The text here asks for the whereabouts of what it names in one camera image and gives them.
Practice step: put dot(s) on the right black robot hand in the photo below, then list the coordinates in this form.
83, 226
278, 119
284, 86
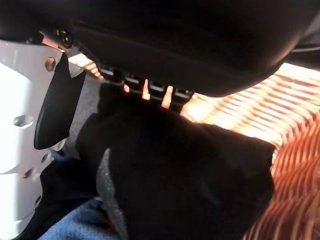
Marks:
175, 30

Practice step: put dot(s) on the black garment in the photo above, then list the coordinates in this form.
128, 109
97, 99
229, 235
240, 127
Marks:
187, 175

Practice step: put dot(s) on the blue garment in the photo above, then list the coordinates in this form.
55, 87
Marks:
82, 222

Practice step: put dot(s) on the rectangular wicker laundry basket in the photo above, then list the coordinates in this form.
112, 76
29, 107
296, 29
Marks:
262, 112

